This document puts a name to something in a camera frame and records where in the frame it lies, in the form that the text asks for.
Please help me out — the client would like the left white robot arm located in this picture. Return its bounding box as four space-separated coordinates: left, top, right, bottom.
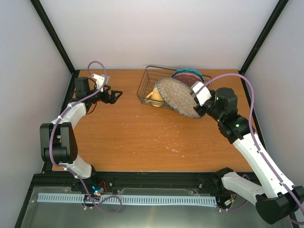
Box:
39 74 123 191

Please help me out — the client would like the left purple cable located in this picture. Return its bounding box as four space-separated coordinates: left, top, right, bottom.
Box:
48 61 123 214

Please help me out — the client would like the purple cable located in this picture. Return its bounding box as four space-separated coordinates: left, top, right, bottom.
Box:
48 61 123 214
197 73 304 225

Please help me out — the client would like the yellow mug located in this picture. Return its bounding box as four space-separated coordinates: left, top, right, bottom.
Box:
144 87 164 107

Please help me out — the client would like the pink plate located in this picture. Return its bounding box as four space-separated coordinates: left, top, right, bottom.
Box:
172 72 203 87

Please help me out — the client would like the right black frame post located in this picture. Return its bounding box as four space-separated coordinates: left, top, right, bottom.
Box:
239 0 289 75

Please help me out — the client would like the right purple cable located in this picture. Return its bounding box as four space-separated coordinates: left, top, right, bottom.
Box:
197 73 304 225

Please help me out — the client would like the blue dotted plate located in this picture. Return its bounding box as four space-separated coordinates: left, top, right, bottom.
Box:
171 68 205 82

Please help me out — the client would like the black frame post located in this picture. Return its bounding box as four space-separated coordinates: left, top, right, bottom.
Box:
30 0 76 74
239 0 289 75

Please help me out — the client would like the left black frame post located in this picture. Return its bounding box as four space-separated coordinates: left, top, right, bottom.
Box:
30 0 76 74

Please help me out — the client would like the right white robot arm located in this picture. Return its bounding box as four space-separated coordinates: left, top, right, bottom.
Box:
191 87 304 224

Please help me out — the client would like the light blue cable duct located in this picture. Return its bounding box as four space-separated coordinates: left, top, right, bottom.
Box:
37 193 217 207

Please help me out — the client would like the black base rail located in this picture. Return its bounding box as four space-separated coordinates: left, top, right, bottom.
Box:
30 171 229 196

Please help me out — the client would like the grey speckled large plate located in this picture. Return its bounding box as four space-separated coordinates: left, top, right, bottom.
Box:
156 77 202 119

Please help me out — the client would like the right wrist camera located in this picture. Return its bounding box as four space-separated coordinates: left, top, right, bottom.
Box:
191 81 211 106

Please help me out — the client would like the black wire dish rack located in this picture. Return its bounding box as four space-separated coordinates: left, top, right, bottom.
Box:
136 65 212 110

